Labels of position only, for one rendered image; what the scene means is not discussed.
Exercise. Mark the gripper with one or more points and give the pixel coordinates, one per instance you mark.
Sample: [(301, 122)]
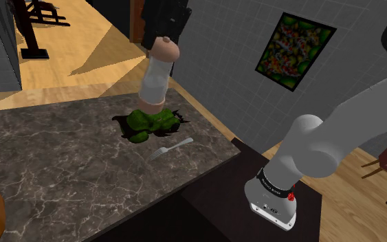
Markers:
[(166, 18)]

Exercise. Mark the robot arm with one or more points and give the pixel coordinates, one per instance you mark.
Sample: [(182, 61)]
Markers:
[(347, 134)]

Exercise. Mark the clear grinder with tan caps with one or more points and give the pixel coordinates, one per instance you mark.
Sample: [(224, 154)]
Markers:
[(156, 80)]

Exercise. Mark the green lettuce head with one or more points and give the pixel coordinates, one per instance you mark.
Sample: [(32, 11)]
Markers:
[(143, 124)]

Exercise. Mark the silver fork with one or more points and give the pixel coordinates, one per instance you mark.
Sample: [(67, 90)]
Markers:
[(176, 146)]

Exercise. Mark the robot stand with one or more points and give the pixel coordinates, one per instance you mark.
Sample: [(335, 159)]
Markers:
[(220, 201)]

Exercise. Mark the brown wooden door frame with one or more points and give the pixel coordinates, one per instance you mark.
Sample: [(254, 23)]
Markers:
[(136, 23)]

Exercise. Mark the colourful framed wall picture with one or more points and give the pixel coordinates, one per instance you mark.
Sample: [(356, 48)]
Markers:
[(293, 50)]

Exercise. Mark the black metal frame stand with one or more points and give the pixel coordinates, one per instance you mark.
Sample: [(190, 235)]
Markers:
[(29, 33)]

